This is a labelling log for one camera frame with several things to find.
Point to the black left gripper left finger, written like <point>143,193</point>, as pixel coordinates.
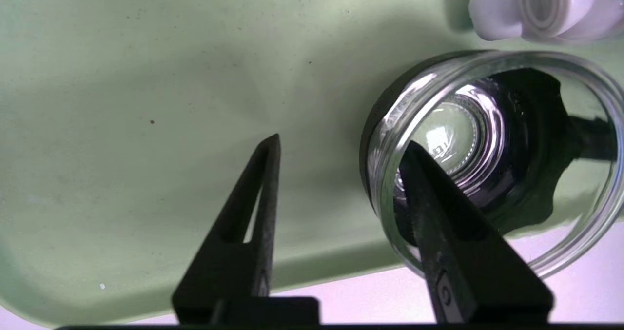
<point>229,271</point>

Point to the yellow duck toy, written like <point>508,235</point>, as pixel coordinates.
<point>507,8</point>

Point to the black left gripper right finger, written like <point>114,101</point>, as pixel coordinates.
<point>463,262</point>

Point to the green plastic tray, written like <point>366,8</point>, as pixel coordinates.
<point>146,76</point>

